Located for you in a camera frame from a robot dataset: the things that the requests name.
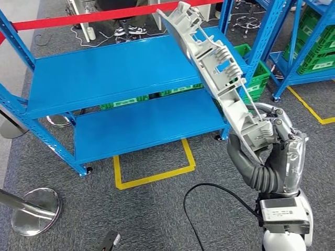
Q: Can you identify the red barrier belt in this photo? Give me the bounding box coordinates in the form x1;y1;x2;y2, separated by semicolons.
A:
0;0;223;45

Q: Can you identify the white floor cable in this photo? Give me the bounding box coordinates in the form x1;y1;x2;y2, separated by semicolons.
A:
70;26;116;48

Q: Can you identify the blue steel shelf rack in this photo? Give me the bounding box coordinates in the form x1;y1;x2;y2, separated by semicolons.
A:
0;0;287;177
258;0;335;102

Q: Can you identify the person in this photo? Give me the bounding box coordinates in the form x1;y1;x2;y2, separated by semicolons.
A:
94;0;147;38

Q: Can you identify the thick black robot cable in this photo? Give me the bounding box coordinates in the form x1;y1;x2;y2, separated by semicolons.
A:
183;182;263;251

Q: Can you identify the white desk leg panel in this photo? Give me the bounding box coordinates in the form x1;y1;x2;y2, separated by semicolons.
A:
152;0;163;30
69;0;97;43

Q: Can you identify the grey plastic wheel hubcap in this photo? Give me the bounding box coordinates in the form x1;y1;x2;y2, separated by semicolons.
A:
157;1;277;165

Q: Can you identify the chrome swivel stool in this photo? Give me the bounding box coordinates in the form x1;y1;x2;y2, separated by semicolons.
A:
230;15;262;39

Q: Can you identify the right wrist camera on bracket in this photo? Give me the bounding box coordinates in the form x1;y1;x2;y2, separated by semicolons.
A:
259;197;311;235

